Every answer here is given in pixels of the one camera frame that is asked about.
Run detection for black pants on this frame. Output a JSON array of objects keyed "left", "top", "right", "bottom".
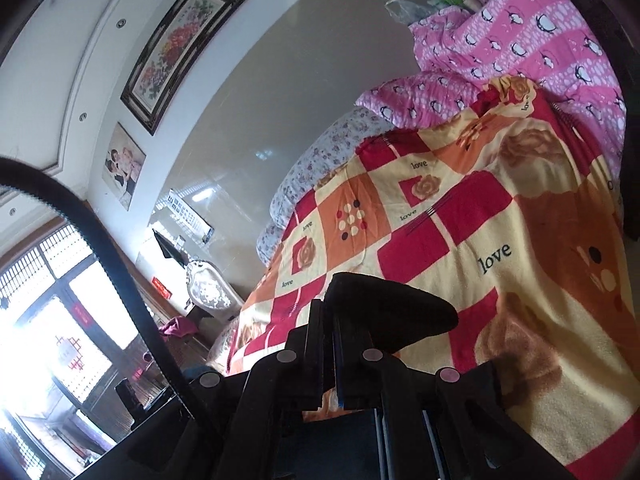
[{"left": 323, "top": 272, "right": 459, "bottom": 353}]

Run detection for magenta cloth on cabinet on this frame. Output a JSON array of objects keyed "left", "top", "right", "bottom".
[{"left": 158, "top": 316, "right": 198, "bottom": 339}]

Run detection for white ornate chair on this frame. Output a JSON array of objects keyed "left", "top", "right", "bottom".
[{"left": 184, "top": 260, "right": 243, "bottom": 321}]

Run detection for red orange checkered blanket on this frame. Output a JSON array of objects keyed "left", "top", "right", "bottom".
[{"left": 226, "top": 77, "right": 639, "bottom": 479}]

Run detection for white floral pillow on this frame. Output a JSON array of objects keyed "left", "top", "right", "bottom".
[{"left": 256, "top": 106, "right": 394, "bottom": 266}]

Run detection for wedding photo poster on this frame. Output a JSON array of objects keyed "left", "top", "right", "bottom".
[{"left": 102, "top": 122, "right": 146, "bottom": 210}]

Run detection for framed flower painting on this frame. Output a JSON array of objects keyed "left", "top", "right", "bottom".
[{"left": 120, "top": 0, "right": 246, "bottom": 134}]

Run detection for clear plastic bag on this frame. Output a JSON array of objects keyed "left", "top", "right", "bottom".
[{"left": 384, "top": 0, "right": 437, "bottom": 26}]

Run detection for pink penguin quilt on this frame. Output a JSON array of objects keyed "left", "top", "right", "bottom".
[{"left": 356, "top": 0, "right": 627, "bottom": 176}]

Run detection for wall calendar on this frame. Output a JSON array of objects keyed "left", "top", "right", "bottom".
[{"left": 157, "top": 190, "right": 215, "bottom": 245}]

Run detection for black cable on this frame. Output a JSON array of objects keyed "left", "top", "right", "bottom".
[{"left": 0, "top": 156, "right": 202, "bottom": 421}]

